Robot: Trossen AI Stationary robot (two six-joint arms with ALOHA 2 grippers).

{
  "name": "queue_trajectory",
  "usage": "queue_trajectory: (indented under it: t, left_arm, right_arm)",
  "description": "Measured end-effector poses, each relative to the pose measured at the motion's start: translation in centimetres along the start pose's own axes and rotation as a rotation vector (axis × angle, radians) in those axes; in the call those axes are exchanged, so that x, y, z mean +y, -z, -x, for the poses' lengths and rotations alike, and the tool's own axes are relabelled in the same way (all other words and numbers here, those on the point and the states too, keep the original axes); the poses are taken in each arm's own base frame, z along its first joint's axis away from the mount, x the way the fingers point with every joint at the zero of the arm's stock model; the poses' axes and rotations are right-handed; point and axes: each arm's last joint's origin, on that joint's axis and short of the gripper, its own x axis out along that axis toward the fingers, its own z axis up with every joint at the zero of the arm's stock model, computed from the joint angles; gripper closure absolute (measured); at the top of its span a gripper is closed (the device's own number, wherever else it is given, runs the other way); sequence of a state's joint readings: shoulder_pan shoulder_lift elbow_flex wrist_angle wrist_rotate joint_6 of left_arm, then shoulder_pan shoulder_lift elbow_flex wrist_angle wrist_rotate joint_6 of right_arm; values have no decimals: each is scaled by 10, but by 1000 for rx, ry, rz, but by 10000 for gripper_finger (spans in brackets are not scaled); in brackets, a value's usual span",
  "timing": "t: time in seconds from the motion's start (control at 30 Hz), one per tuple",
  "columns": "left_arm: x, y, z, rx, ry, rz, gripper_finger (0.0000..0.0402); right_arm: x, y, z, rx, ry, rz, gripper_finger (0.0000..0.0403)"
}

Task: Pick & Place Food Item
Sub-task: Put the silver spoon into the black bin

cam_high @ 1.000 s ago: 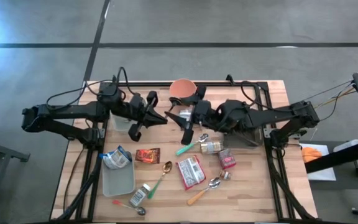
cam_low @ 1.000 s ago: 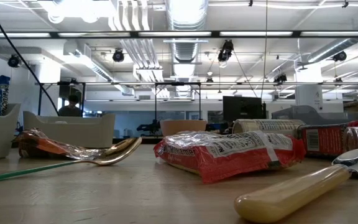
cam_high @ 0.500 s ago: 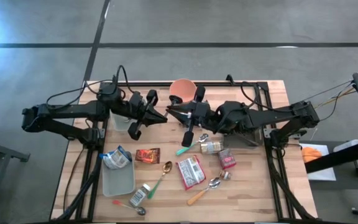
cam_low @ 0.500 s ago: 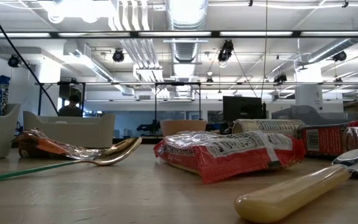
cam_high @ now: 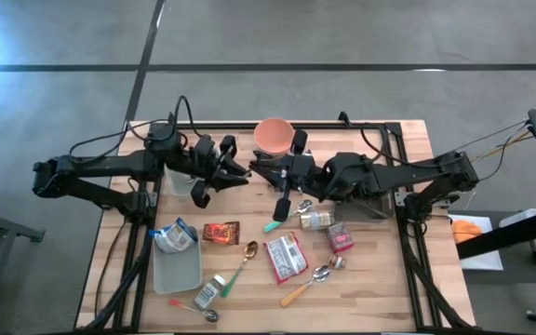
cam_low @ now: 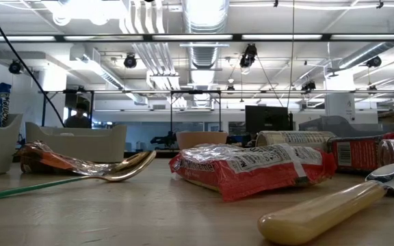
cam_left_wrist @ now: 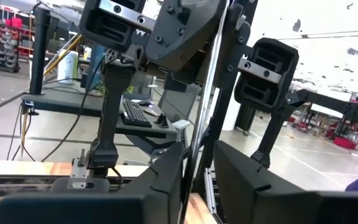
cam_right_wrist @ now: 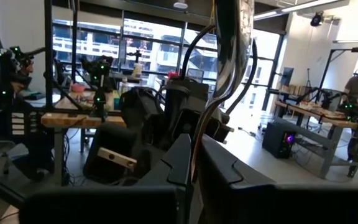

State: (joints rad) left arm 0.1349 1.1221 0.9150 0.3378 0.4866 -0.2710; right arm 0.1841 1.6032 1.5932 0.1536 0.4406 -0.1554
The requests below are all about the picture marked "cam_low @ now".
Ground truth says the red ramen packet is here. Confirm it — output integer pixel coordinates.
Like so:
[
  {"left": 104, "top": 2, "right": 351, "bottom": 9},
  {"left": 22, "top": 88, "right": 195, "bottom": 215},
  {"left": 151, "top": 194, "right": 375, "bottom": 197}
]
[{"left": 168, "top": 142, "right": 337, "bottom": 203}]

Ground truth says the gold lid spice jar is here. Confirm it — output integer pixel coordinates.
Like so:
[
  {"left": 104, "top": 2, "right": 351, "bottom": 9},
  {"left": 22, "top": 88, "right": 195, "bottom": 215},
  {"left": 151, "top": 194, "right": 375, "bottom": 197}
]
[{"left": 254, "top": 130, "right": 337, "bottom": 153}]

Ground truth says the orange foil packet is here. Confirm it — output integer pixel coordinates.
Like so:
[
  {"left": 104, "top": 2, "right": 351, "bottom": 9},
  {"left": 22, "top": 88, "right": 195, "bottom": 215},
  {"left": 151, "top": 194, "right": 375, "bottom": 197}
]
[{"left": 16, "top": 140, "right": 118, "bottom": 176}]

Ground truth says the red spice box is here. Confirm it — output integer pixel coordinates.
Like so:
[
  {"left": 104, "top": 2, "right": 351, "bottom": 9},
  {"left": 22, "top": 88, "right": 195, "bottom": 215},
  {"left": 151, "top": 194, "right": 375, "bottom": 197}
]
[{"left": 326, "top": 132, "right": 394, "bottom": 174}]

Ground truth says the orange bowl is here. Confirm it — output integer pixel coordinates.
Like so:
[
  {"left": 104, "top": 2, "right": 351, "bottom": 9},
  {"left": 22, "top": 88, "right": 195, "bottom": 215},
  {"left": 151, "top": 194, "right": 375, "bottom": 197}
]
[{"left": 175, "top": 131, "right": 229, "bottom": 151}]

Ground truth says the black monitor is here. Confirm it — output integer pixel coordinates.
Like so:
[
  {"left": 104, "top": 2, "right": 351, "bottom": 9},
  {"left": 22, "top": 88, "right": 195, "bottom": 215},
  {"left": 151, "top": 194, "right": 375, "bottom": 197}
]
[{"left": 244, "top": 105, "right": 294, "bottom": 135}]

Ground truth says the black ceiling spotlight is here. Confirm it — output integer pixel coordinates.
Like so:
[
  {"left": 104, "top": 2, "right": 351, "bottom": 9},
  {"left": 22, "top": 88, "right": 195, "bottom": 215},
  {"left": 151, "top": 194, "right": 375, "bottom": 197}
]
[
  {"left": 366, "top": 55, "right": 382, "bottom": 68},
  {"left": 8, "top": 59, "right": 23, "bottom": 75},
  {"left": 239, "top": 43, "right": 258, "bottom": 69},
  {"left": 301, "top": 80, "right": 317, "bottom": 93},
  {"left": 123, "top": 53, "right": 138, "bottom": 69}
]

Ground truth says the person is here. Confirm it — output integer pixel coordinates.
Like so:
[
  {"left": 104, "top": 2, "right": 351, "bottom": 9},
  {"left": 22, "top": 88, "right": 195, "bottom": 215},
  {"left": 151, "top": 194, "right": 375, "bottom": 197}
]
[{"left": 63, "top": 101, "right": 92, "bottom": 129}]

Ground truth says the black background rig frame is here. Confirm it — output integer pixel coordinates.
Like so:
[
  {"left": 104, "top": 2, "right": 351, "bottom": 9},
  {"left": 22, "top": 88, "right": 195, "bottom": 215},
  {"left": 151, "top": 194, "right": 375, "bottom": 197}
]
[
  {"left": 39, "top": 88, "right": 96, "bottom": 128},
  {"left": 169, "top": 90, "right": 222, "bottom": 133}
]

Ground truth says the silver ventilation duct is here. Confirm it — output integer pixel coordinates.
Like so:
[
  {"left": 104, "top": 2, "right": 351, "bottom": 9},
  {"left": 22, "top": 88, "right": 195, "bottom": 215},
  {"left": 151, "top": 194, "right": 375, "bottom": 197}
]
[{"left": 182, "top": 0, "right": 231, "bottom": 109}]

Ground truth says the gold spoon green handle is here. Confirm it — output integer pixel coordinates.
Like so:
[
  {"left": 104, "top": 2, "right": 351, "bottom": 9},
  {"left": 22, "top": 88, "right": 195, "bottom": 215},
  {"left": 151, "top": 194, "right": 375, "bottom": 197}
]
[{"left": 0, "top": 150, "right": 157, "bottom": 203}]

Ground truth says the black aluminium rig frame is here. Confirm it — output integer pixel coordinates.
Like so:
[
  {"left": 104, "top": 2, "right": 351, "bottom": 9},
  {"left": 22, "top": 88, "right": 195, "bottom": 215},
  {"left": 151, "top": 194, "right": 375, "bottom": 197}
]
[{"left": 0, "top": 33, "right": 394, "bottom": 43}]

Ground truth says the thin hanging cable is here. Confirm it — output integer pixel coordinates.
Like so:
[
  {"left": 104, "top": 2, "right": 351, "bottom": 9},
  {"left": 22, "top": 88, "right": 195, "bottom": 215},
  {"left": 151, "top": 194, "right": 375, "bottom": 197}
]
[{"left": 287, "top": 0, "right": 296, "bottom": 109}]

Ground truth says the yellow handled spoon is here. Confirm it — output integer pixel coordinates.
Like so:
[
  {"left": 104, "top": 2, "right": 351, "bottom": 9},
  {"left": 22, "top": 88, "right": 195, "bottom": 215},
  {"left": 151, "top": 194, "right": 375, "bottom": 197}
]
[{"left": 257, "top": 161, "right": 394, "bottom": 246}]

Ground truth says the black left wrist camera cable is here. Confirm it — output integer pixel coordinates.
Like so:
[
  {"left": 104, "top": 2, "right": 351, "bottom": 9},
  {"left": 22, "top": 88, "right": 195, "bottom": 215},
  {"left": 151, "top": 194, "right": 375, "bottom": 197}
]
[{"left": 0, "top": 0, "right": 65, "bottom": 128}]

